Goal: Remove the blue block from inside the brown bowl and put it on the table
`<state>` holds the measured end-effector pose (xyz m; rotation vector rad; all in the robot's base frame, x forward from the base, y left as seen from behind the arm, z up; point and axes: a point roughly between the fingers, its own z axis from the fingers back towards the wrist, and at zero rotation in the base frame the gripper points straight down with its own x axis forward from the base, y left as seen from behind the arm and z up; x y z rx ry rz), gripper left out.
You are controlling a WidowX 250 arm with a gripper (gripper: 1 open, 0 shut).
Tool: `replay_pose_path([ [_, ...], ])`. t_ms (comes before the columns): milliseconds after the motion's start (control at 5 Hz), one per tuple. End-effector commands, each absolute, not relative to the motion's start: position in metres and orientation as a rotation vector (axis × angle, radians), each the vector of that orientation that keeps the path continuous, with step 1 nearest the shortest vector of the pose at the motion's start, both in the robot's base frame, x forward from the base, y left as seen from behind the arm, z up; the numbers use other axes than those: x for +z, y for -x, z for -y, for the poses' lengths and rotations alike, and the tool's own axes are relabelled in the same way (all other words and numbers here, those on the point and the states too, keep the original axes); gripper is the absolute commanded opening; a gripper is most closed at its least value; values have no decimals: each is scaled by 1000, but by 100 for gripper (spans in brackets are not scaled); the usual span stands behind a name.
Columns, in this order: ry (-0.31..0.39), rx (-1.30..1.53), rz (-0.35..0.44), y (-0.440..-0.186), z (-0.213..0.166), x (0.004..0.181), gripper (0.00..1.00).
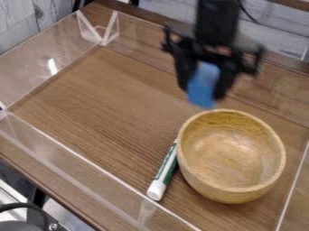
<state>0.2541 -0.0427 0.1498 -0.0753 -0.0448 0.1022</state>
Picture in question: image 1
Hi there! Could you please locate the clear acrylic tray wall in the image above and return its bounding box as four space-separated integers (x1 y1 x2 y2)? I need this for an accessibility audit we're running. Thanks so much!
0 8 309 231

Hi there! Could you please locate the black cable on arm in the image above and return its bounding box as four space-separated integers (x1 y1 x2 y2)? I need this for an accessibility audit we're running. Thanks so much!
239 0 266 26

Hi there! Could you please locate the white green marker pen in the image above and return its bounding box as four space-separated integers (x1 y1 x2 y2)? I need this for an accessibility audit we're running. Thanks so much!
145 142 177 201

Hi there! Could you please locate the black cable lower left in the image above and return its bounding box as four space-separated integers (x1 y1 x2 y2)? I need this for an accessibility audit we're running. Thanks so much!
0 202 49 231

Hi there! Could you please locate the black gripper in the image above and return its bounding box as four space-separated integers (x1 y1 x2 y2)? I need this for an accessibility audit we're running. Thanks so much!
161 0 266 100

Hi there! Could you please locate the blue block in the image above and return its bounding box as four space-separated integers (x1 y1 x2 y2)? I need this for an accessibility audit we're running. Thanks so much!
187 62 220 109

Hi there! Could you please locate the brown wooden bowl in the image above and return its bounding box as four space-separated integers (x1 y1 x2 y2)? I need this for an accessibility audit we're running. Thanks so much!
176 109 287 204

